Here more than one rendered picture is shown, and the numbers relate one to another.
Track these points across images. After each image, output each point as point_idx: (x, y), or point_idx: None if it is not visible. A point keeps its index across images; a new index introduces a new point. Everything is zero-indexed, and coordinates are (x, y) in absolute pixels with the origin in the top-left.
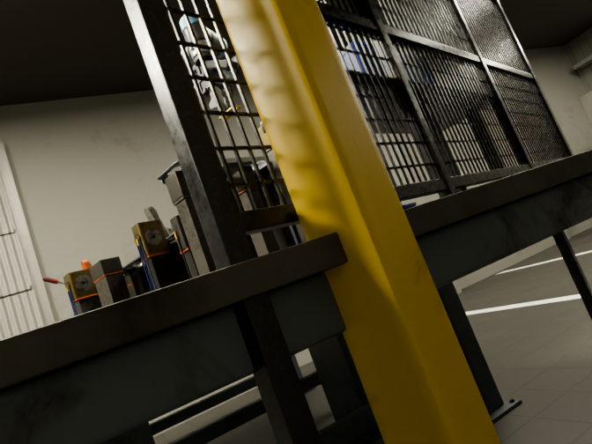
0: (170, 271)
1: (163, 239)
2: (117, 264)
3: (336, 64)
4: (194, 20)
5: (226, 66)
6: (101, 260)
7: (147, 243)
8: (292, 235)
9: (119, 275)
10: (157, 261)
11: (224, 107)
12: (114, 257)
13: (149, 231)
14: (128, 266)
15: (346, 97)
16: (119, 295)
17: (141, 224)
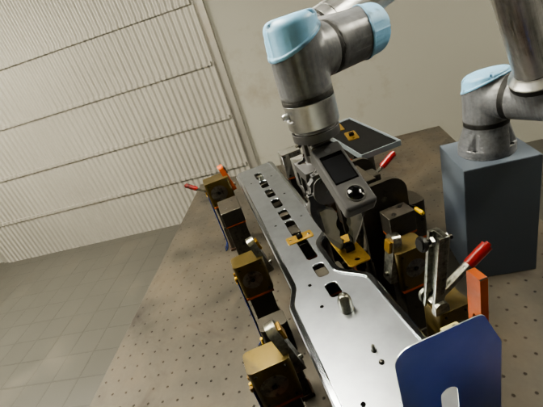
0: (272, 307)
1: (265, 279)
2: (239, 216)
3: None
4: (292, 49)
5: (345, 216)
6: (222, 215)
7: (246, 288)
8: (455, 219)
9: (242, 225)
10: (257, 300)
11: (338, 244)
12: (235, 209)
13: (247, 274)
14: (255, 196)
15: None
16: (242, 244)
17: (237, 270)
